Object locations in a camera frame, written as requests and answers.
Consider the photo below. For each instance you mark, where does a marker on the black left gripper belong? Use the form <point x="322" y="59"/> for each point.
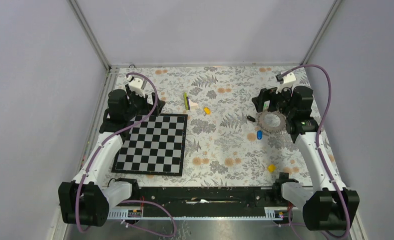
<point x="148" y="107"/>

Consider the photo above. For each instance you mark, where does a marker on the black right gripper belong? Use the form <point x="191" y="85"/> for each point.
<point x="273" y="96"/>

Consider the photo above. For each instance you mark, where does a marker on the black key tag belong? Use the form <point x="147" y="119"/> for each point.
<point x="251" y="119"/>

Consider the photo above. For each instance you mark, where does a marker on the yellow key tag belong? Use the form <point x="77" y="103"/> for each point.
<point x="206" y="110"/>

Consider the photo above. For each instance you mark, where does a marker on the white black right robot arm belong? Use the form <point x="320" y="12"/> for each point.
<point x="331" y="206"/>

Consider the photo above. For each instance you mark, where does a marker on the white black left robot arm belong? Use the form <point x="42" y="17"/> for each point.
<point x="83" y="200"/>

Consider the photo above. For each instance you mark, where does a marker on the white wooden block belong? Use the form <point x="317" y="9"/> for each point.
<point x="191" y="105"/>

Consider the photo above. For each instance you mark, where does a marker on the black white chessboard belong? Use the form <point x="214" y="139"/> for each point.
<point x="154" y="147"/>

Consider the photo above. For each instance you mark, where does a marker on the floral patterned table mat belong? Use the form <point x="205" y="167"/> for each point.
<point x="222" y="148"/>

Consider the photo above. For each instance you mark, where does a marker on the yellow cube block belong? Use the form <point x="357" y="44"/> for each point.
<point x="271" y="168"/>

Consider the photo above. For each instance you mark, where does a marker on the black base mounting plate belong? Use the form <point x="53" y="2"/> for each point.
<point x="203" y="199"/>

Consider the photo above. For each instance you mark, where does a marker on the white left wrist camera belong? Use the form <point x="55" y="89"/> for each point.
<point x="135" y="82"/>

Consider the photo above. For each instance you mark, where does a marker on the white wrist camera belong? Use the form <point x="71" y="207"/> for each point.
<point x="286" y="82"/>
<point x="135" y="82"/>

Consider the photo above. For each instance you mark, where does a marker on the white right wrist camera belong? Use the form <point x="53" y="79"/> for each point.
<point x="286" y="82"/>

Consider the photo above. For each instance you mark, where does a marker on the grey slotted cable duct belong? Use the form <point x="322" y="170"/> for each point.
<point x="252" y="214"/>

